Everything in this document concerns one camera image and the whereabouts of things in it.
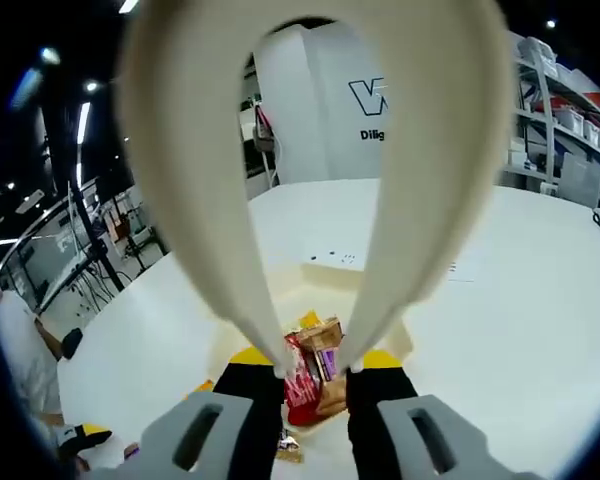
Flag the white power socket panel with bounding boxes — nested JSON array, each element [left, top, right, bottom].
[[299, 248, 476, 285]]

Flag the cream plastic container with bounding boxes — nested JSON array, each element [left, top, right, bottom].
[[207, 262, 415, 441]]

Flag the grey flat panel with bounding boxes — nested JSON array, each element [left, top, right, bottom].
[[559, 152, 600, 209]]

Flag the short ceiling light bar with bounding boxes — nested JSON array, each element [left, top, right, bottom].
[[75, 101, 92, 146]]

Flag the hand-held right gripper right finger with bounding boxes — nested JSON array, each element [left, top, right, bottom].
[[347, 349, 519, 480]]

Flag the brown purple food packet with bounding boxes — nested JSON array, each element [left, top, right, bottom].
[[298, 316, 350, 419]]

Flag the hanging grey device red strap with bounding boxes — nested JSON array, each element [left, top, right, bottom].
[[252, 92, 281, 187]]

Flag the cream food tongs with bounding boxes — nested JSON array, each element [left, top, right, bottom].
[[117, 0, 514, 381]]

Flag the grey metal shelving rack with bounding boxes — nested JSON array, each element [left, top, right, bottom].
[[499, 29, 600, 201]]

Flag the blue white candy food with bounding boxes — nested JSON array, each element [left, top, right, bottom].
[[274, 432, 307, 465]]

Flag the black tripod stand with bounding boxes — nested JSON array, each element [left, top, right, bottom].
[[39, 89, 129, 296]]

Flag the ceiling air vent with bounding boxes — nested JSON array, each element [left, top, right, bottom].
[[16, 189, 47, 215]]

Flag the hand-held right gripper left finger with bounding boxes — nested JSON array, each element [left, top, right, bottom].
[[99, 347, 287, 480]]

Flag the red food packet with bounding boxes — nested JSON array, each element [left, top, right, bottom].
[[284, 334, 326, 427]]

